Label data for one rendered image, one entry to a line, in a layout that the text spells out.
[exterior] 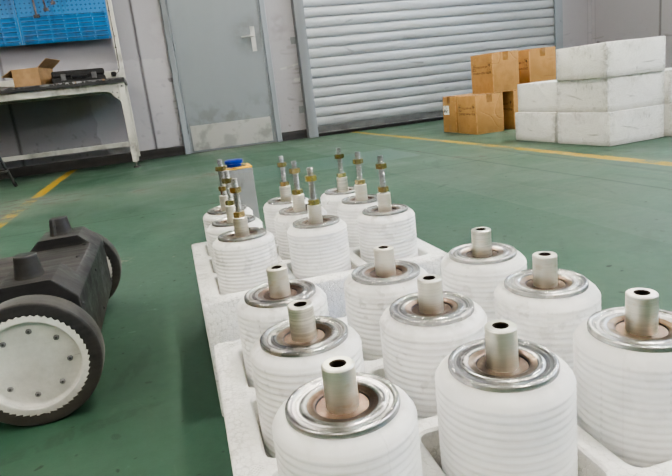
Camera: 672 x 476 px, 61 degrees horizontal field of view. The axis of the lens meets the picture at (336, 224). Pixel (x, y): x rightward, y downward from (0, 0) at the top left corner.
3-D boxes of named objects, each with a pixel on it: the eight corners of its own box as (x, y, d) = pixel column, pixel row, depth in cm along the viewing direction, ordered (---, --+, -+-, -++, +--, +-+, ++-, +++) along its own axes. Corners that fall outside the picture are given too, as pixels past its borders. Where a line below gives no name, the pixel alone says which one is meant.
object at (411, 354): (419, 531, 50) (401, 341, 46) (381, 466, 59) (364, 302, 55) (516, 501, 52) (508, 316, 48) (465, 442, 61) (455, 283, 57)
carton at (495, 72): (519, 89, 444) (518, 49, 437) (493, 93, 437) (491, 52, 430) (497, 91, 472) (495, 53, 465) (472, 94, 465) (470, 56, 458)
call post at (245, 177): (241, 307, 129) (219, 171, 122) (237, 298, 135) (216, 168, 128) (272, 301, 130) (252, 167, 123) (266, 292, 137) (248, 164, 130)
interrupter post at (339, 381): (330, 423, 36) (324, 375, 35) (321, 404, 38) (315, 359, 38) (366, 413, 37) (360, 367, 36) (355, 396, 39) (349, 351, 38)
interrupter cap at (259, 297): (249, 316, 55) (248, 310, 55) (241, 293, 62) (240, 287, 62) (324, 301, 57) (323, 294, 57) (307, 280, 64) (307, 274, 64)
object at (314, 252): (326, 345, 88) (312, 233, 84) (288, 331, 95) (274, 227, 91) (369, 324, 94) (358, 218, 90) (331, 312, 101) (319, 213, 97)
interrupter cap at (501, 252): (468, 271, 61) (468, 265, 61) (437, 254, 68) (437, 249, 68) (530, 259, 63) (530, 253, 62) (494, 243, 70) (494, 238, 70)
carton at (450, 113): (474, 127, 503) (472, 92, 497) (488, 128, 481) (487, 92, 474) (443, 131, 496) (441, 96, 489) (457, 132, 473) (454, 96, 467)
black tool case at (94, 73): (53, 87, 501) (51, 75, 498) (103, 82, 518) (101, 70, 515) (52, 84, 471) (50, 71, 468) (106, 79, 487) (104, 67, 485)
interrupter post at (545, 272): (542, 293, 53) (541, 259, 52) (527, 286, 55) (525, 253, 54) (564, 288, 53) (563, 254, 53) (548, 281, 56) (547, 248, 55)
